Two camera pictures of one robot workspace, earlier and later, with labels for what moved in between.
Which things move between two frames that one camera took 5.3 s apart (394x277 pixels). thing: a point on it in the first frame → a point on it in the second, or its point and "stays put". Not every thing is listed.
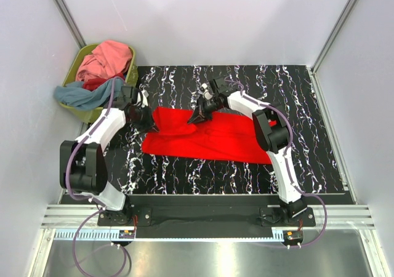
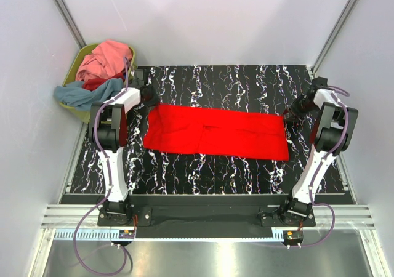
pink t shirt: (110, 59) stays put
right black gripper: (199, 118) → (295, 103)
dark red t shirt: (90, 84) stays put
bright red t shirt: (229, 136) stays put
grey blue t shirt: (77, 95) stays put
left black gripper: (149, 125) → (154, 100)
